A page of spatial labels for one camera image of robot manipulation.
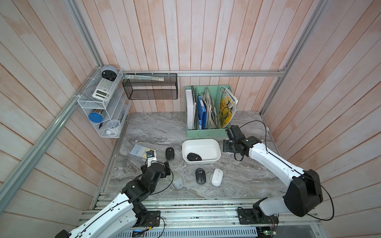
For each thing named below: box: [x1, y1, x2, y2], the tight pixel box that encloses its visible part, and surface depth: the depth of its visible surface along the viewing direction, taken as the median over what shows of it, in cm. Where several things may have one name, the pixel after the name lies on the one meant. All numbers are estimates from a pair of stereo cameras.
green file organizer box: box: [184, 85, 233, 138], surface depth 103 cm
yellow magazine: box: [219, 86, 239, 129], surface depth 103 cm
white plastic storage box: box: [181, 138, 222, 165], surface depth 100 cm
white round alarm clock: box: [105, 119, 121, 137], surface depth 92 cm
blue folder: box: [197, 95, 207, 130], surface depth 100 cm
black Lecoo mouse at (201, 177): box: [195, 168, 207, 185], surface depth 88 cm
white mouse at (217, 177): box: [210, 168, 224, 187], surface depth 87 cm
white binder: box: [185, 89, 196, 130], surface depth 95 cm
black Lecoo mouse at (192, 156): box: [187, 152, 202, 162], surface depth 96 cm
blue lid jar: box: [88, 109, 104, 124], surface depth 79 cm
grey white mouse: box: [172, 171, 185, 190], surface depth 85 cm
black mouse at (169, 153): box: [165, 146, 175, 161], surface depth 98 cm
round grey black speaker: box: [100, 64, 118, 82], surface depth 83 cm
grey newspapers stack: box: [197, 87, 218, 129], surface depth 102 cm
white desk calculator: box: [91, 77, 117, 102], surface depth 79 cm
